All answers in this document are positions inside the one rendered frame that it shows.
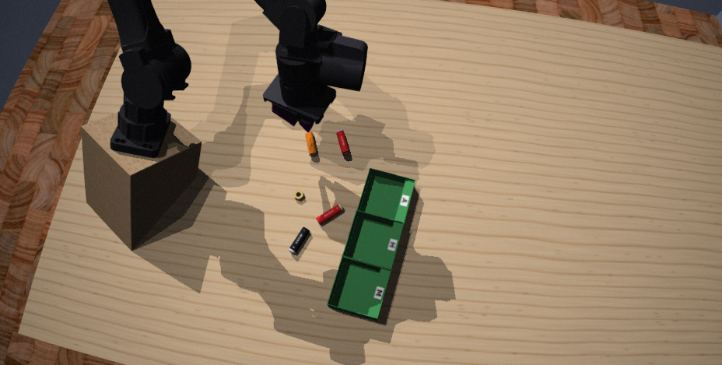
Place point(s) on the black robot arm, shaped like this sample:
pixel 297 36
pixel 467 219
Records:
pixel 154 65

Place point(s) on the green rack of three bins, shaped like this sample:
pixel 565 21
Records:
pixel 373 239

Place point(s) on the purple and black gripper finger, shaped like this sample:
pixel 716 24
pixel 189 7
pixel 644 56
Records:
pixel 307 128
pixel 291 121

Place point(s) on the orange battery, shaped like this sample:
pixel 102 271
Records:
pixel 311 143

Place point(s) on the red battery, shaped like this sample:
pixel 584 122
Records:
pixel 329 214
pixel 342 142

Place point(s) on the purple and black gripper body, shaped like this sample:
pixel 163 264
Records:
pixel 299 102

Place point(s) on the black battery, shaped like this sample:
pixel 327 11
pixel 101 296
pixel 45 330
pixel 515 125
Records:
pixel 299 240

